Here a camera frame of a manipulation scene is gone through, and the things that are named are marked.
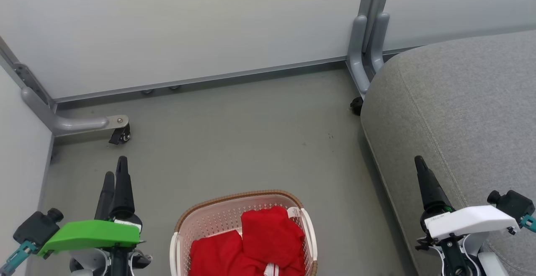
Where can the grey partition foot with bracket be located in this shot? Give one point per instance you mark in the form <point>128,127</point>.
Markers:
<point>75,123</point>

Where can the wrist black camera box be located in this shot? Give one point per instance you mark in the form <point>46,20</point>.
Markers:
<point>37,228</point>
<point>514,205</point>

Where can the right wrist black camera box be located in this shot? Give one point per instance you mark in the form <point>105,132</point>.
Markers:
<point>514,205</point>

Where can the white perforated laundry basket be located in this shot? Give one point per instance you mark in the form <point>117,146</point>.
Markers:
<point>217,217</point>

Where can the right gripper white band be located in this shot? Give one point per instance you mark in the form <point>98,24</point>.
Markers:
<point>469,220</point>

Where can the red garment with white tag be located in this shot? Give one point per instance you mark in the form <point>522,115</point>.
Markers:
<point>271,234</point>

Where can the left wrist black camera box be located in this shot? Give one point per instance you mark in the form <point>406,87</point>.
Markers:
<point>37,228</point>

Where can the grey fabric sofa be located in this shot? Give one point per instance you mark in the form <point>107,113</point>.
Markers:
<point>456,108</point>

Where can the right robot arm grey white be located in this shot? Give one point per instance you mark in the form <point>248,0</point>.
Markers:
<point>465,257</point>

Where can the red garment with white cuff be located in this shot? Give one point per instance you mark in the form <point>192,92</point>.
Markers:
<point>217,254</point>

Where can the grey partition post double foot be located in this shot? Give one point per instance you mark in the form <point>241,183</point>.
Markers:
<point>358,45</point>

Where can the black caster wheel with bracket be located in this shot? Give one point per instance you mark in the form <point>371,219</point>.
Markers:
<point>121,135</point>

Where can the small black caster wheel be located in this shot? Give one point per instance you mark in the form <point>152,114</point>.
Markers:
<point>356,105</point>

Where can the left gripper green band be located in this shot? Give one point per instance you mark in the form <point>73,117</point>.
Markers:
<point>92,233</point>

